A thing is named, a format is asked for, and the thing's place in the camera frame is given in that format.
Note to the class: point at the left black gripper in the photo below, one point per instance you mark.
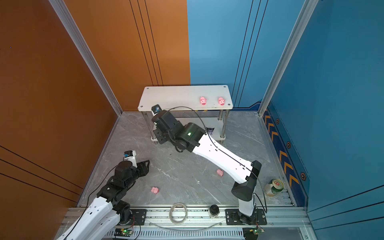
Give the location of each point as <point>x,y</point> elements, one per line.
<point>142,167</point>

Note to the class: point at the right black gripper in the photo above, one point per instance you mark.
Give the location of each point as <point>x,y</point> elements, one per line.
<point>158,135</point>

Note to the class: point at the black white Kuromi figure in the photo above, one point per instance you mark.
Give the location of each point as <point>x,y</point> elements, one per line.
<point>210,131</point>

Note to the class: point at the pink pig toy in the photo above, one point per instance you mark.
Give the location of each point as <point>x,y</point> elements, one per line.
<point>203,101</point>
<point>220,172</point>
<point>155,190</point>
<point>221,101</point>

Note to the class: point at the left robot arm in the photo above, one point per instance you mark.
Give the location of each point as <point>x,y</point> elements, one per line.
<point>108,208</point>

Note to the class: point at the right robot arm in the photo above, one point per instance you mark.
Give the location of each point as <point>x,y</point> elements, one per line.
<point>195,139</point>

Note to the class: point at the white two-tier shelf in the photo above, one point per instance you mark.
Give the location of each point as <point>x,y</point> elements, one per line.
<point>187,98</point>

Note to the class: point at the pink pig toy front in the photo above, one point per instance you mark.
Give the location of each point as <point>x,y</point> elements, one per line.
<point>155,190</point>

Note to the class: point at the green circuit board left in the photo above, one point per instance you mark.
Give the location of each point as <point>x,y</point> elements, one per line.
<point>123,233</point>

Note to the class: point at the green circuit board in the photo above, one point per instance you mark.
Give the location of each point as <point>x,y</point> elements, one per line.
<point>123,233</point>
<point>257,231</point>

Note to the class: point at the black capped small jar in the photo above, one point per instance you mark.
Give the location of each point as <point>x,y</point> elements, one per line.
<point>214,211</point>

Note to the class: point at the green beverage can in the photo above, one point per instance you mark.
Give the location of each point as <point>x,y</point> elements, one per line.
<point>273,187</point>

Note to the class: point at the green circuit board right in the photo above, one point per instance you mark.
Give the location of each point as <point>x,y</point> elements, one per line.
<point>257,231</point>

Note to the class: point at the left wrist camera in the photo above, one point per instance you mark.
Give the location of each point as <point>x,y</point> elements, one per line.
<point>130,156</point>

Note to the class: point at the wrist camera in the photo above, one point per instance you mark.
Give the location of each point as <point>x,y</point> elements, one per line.
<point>156,109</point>
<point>130,156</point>

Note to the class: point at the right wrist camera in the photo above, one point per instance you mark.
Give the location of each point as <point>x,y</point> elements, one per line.
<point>156,109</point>

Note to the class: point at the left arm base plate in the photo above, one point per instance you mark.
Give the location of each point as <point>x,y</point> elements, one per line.
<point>137,218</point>

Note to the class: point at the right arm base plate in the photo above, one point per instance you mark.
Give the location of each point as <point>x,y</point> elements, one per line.
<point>234,217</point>

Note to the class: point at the aluminium frame post left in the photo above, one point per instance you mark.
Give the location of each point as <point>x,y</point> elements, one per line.
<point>75,34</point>

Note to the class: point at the aluminium frame post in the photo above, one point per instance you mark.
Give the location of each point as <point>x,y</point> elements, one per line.
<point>75,34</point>
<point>295,36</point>

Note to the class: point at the aluminium frame post right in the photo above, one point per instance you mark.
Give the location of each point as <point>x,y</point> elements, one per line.
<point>295,36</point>

